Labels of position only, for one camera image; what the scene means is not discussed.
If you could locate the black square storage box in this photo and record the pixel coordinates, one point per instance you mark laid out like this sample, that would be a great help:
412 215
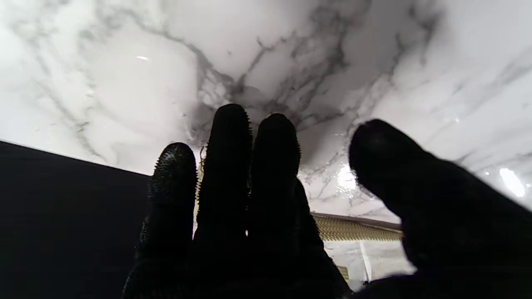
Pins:
70 224

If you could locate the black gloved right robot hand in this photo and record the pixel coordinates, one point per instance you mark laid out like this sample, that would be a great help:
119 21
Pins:
257 216

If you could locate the printed room scene backdrop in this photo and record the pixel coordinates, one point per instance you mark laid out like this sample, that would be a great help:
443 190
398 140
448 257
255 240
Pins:
365 261

